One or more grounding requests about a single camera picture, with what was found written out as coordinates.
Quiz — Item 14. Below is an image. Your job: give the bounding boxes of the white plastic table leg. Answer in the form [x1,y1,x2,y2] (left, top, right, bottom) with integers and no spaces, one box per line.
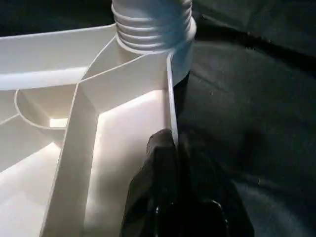
[111,0,194,54]

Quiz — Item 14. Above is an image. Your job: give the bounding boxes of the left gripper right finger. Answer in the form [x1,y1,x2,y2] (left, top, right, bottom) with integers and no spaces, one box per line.
[156,133,255,237]

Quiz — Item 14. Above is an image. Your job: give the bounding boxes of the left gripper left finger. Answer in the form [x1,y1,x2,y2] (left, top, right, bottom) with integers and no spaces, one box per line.
[121,129,179,237]

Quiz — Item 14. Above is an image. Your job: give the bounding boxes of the white plastic table top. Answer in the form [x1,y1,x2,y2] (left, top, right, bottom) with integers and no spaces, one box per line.
[0,22,198,237]

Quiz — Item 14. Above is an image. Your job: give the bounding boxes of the black work mat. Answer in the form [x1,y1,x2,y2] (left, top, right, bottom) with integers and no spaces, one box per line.
[0,0,316,237]

